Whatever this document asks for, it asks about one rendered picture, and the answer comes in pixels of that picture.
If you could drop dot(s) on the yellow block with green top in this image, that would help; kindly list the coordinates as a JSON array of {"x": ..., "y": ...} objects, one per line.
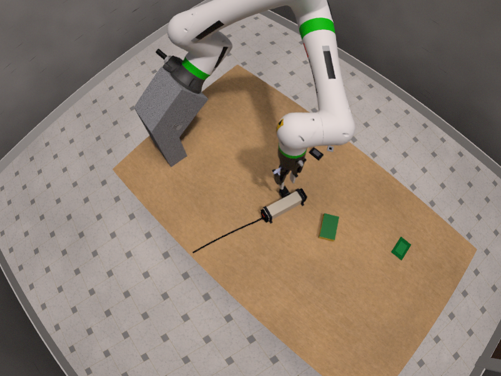
[{"x": 328, "y": 227}]

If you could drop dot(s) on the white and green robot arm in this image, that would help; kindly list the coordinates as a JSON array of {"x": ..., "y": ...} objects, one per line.
[{"x": 197, "y": 32}]

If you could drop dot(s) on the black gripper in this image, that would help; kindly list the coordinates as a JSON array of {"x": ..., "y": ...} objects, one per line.
[{"x": 281, "y": 173}]

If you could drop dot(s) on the flat green square pad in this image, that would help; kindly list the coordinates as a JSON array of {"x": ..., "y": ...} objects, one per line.
[{"x": 401, "y": 248}]

